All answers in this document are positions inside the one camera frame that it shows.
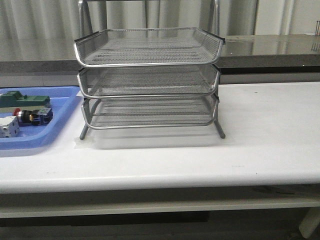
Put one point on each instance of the red emergency stop button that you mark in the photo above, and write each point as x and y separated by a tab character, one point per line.
37	117

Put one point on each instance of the clear tape patch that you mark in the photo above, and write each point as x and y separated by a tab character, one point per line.
86	143

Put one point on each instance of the blue plastic tray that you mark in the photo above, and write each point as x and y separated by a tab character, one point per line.
63	100

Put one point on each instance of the dark background workbench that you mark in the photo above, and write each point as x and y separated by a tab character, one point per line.
245	59

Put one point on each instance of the green terminal block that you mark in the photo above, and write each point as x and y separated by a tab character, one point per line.
17	99

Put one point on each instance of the white circuit breaker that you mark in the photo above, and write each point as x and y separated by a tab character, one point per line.
9	127

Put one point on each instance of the white table leg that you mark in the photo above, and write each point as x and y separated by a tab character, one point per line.
310	222

